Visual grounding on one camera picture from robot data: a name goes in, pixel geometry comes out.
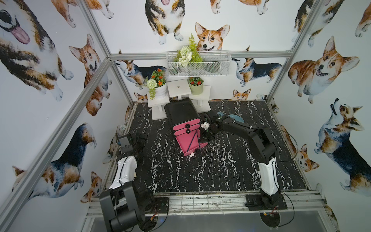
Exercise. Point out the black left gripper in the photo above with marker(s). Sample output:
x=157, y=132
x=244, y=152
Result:
x=127, y=142

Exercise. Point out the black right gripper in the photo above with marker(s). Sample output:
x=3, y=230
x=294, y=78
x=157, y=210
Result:
x=203, y=137

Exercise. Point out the black drawer cabinet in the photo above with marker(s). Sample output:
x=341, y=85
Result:
x=182, y=111

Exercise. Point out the pink bottom drawer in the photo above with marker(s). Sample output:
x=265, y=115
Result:
x=189, y=143

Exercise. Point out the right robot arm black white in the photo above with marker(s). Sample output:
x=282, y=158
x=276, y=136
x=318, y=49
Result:
x=261, y=144

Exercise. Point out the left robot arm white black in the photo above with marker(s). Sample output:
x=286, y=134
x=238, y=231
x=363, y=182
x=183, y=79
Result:
x=122, y=205

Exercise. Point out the teal plastic dustpan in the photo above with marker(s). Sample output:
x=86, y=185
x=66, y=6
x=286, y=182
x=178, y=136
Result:
x=233, y=116

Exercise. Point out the green pot red flowers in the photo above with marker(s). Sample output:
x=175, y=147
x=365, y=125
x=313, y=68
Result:
x=196, y=85

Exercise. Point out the white stepped display stand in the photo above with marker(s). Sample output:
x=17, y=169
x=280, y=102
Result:
x=179, y=89

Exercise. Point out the white pot orange flowers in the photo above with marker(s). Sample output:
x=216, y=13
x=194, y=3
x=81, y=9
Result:
x=156, y=81

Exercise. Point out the green white artificial fern flowers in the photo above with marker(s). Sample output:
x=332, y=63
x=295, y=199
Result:
x=188, y=54

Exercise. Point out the white wire basket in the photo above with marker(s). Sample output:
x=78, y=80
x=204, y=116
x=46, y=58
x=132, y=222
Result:
x=213, y=64

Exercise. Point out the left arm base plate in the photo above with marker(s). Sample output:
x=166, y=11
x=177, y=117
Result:
x=156, y=205

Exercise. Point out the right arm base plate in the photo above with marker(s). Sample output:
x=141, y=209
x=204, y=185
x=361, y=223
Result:
x=260, y=202

